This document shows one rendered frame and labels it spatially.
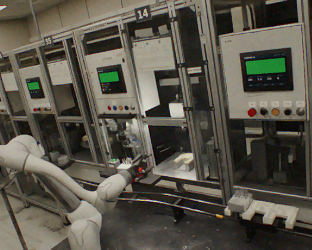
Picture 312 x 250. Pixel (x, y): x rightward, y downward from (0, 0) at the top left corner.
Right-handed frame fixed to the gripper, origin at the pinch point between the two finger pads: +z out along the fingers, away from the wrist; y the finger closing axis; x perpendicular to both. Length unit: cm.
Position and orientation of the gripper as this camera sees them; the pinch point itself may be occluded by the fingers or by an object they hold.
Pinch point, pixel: (149, 161)
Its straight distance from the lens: 185.8
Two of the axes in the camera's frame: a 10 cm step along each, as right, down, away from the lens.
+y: -1.8, -9.4, -2.8
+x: -7.9, -0.3, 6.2
